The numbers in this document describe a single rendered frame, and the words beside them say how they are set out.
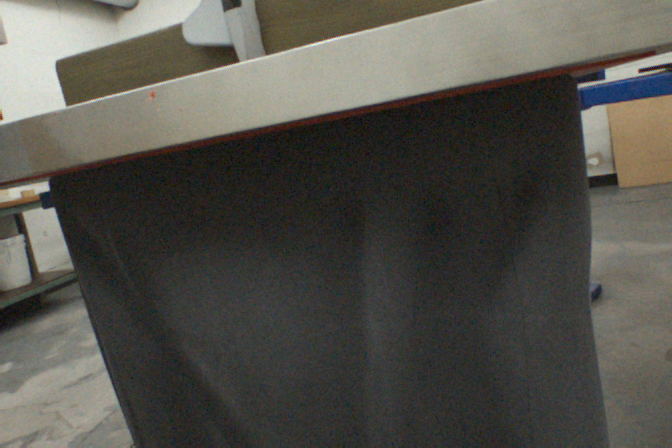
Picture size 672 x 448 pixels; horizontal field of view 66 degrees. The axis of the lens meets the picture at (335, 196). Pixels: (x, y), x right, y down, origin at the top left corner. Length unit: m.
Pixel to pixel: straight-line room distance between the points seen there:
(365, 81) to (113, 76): 0.28
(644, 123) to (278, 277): 4.74
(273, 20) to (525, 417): 0.35
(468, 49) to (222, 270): 0.27
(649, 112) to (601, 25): 4.80
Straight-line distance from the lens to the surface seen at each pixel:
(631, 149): 5.00
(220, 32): 0.41
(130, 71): 0.48
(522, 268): 0.38
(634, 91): 1.45
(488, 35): 0.27
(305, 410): 0.47
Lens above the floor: 0.94
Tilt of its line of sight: 7 degrees down
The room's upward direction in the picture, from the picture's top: 11 degrees counter-clockwise
